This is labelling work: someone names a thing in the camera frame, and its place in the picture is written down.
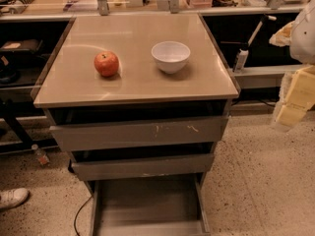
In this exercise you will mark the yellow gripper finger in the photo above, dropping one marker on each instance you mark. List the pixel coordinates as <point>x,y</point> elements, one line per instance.
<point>290,109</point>
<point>301,93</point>

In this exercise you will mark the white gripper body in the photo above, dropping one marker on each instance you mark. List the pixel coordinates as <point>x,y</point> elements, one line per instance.
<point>304,38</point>

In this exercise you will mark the red apple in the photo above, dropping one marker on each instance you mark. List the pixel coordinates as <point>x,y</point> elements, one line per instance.
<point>106,63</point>

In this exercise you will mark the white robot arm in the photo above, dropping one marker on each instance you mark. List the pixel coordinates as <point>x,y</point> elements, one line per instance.
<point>302,47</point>

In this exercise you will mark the grey drawer cabinet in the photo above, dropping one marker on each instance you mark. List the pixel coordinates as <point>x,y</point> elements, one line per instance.
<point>71,91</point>

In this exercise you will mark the grey bottom drawer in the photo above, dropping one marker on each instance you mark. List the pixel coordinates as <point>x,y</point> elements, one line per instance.
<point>154,206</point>

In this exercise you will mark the grey drawer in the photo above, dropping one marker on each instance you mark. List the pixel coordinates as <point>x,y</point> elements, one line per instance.
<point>154,206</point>
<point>143,167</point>
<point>140,133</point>

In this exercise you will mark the grey middle drawer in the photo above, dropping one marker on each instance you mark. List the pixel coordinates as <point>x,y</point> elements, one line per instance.
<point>143,167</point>

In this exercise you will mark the grey top drawer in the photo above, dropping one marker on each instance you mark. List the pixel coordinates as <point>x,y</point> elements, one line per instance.
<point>140,133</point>

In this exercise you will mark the white bottle with nozzle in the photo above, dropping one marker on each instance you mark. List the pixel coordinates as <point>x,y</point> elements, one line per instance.
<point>243,52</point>

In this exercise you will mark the white bowl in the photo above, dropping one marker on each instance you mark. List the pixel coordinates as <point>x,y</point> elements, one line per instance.
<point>170,56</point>

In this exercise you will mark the plastic bottle on floor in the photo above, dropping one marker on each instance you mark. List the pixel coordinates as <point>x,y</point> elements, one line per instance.
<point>40,154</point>

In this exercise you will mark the white sneaker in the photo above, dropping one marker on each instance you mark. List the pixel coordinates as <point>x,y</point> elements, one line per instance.
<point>13,198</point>

